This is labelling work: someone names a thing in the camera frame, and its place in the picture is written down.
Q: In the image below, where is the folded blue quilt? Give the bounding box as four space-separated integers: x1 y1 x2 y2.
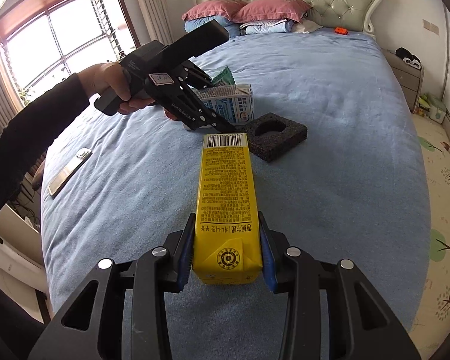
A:
184 17 241 38

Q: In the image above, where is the pink pillow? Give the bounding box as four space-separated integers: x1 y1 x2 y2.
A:
182 0 248 22
232 0 312 24

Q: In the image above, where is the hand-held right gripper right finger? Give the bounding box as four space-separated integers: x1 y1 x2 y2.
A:
257 211 422 360

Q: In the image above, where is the green snack packet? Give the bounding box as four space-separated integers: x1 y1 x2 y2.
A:
211 66 235 87

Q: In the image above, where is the silver metal bar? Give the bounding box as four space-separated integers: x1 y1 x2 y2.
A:
48 148 92 197

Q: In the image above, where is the black foam block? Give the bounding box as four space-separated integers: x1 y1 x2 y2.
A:
245 115 308 163

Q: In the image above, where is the wooden frame window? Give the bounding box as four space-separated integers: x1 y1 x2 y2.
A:
0 0 136 102

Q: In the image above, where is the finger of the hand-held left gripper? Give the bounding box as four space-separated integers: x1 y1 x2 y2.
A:
181 59 215 88
162 80 238 134

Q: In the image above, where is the person's left hand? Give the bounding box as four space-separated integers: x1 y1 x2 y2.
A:
77 61 155 115

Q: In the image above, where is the white blue milk carton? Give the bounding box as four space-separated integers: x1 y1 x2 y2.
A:
182 83 256 131

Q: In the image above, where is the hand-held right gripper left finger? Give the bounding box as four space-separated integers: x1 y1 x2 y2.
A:
28 212 196 360

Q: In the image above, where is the black clothing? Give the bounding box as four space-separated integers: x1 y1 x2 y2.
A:
395 47 422 69

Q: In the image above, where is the white cloth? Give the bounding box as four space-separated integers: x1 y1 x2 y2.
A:
294 20 323 34

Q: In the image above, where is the beige curtain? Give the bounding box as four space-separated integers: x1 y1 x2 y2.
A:
129 0 173 46

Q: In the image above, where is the green white storage box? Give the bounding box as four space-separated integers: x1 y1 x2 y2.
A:
425 95 448 125

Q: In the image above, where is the folded patterned blanket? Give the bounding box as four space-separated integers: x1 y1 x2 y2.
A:
240 19 297 35

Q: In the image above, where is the person's left forearm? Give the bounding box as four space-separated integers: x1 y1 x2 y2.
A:
0 73 91 229

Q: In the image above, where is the grey nightstand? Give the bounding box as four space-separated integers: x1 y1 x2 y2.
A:
382 49 424 113

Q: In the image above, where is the printed play mat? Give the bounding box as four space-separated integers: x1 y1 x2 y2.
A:
410 112 450 342

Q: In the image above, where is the yellow milk carton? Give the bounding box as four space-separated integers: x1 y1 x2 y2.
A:
191 132 265 286

